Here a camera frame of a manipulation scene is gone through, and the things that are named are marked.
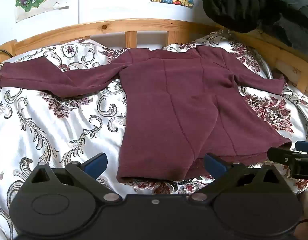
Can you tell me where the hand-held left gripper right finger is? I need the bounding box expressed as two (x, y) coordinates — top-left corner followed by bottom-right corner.
(190, 152), (284, 203)

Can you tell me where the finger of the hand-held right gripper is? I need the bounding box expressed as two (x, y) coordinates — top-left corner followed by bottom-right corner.
(295, 141), (308, 153)
(267, 147), (298, 167)

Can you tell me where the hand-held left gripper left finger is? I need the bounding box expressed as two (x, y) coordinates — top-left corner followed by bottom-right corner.
(26, 152), (123, 203)

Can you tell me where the maroon long-sleeve shirt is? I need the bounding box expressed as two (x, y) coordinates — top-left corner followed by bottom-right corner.
(0, 45), (292, 186)

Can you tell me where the white floral bedspread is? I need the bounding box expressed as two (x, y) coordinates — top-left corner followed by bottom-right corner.
(0, 29), (308, 240)

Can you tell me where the dark green jacket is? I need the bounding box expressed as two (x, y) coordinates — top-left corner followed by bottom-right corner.
(202, 0), (308, 55)

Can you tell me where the wooden bed frame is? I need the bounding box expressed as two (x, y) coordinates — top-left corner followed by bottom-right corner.
(0, 17), (308, 95)

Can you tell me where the white wall conduit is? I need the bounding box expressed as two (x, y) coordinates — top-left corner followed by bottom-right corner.
(77, 0), (85, 25)

